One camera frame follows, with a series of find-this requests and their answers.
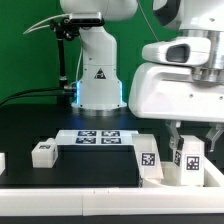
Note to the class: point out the black camera stand pole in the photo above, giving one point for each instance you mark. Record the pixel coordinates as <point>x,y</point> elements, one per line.
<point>64,31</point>

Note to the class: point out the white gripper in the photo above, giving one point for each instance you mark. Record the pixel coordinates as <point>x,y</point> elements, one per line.
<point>168,92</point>

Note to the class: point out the black camera on stand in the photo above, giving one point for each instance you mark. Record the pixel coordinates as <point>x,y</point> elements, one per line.
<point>87,19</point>

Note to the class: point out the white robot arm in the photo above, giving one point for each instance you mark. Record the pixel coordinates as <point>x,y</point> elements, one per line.
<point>99,87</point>

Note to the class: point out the white marker tag plate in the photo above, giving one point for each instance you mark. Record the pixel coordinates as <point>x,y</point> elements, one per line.
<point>95,137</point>

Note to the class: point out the white obstacle fence frame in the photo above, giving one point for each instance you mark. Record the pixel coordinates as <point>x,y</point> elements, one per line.
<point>157,199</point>

